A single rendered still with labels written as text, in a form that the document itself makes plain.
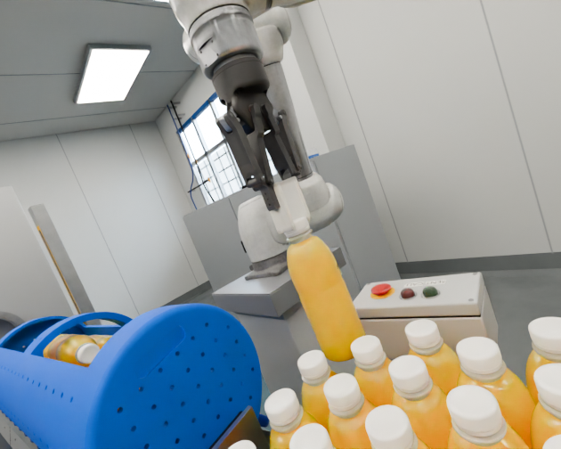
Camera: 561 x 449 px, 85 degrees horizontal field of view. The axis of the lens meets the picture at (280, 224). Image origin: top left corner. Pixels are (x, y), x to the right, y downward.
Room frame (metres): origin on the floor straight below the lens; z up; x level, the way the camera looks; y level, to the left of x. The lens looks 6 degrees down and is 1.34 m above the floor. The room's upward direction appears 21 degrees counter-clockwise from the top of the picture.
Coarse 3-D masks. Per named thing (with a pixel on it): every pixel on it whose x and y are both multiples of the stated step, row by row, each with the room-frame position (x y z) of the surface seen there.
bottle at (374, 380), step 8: (384, 352) 0.38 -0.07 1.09; (384, 360) 0.36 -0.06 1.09; (360, 368) 0.37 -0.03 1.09; (368, 368) 0.36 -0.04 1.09; (376, 368) 0.36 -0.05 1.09; (384, 368) 0.36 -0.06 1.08; (360, 376) 0.37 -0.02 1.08; (368, 376) 0.36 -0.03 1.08; (376, 376) 0.35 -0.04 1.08; (384, 376) 0.35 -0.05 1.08; (360, 384) 0.36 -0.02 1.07; (368, 384) 0.35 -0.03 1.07; (376, 384) 0.35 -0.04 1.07; (384, 384) 0.35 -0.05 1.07; (392, 384) 0.35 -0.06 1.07; (368, 392) 0.35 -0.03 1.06; (376, 392) 0.35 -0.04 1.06; (384, 392) 0.34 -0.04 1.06; (392, 392) 0.34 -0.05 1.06; (376, 400) 0.35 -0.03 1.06; (384, 400) 0.34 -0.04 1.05
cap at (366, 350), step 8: (368, 336) 0.39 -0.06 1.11; (352, 344) 0.38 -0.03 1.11; (360, 344) 0.38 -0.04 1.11; (368, 344) 0.37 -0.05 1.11; (376, 344) 0.36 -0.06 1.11; (352, 352) 0.37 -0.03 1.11; (360, 352) 0.36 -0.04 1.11; (368, 352) 0.36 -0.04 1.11; (376, 352) 0.36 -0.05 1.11; (360, 360) 0.36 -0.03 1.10; (368, 360) 0.36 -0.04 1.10; (376, 360) 0.36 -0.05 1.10
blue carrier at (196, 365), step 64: (64, 320) 0.71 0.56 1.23; (128, 320) 0.77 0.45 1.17; (192, 320) 0.46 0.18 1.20; (0, 384) 0.69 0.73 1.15; (64, 384) 0.42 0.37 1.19; (128, 384) 0.37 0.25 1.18; (192, 384) 0.43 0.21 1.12; (256, 384) 0.51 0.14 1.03; (64, 448) 0.37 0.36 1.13; (128, 448) 0.35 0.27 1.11; (192, 448) 0.40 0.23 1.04
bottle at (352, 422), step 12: (360, 408) 0.30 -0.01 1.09; (372, 408) 0.31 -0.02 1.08; (336, 420) 0.31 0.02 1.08; (348, 420) 0.30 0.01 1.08; (360, 420) 0.30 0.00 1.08; (336, 432) 0.30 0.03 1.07; (348, 432) 0.30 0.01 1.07; (360, 432) 0.29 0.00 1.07; (336, 444) 0.30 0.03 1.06; (348, 444) 0.29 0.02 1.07; (360, 444) 0.29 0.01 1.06
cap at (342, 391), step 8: (336, 376) 0.33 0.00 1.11; (344, 376) 0.33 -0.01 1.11; (352, 376) 0.32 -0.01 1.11; (328, 384) 0.33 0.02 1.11; (336, 384) 0.32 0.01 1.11; (344, 384) 0.32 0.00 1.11; (352, 384) 0.31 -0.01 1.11; (328, 392) 0.31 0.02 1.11; (336, 392) 0.31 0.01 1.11; (344, 392) 0.30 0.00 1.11; (352, 392) 0.30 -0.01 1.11; (360, 392) 0.31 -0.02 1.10; (328, 400) 0.31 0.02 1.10; (336, 400) 0.30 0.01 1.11; (344, 400) 0.30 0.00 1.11; (352, 400) 0.30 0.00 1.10; (336, 408) 0.31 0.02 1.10; (344, 408) 0.30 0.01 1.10
